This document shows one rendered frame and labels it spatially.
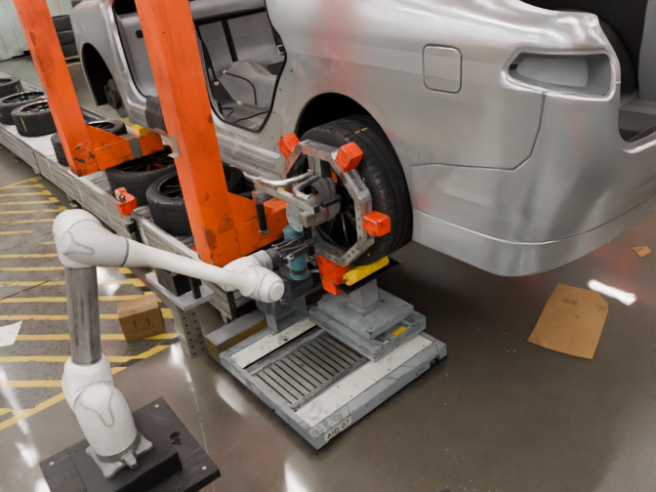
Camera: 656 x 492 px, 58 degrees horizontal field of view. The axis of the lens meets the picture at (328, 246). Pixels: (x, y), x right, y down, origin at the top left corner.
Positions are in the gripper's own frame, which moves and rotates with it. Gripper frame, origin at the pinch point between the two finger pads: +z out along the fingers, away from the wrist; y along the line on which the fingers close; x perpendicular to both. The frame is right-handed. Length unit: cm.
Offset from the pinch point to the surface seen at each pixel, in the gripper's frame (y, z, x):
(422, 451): 53, 5, -83
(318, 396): 4, -9, -75
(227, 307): -72, -8, -62
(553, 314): 42, 119, -82
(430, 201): 34, 36, 13
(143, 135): -253, 39, -15
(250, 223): -60, 8, -15
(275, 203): -68, 30, -15
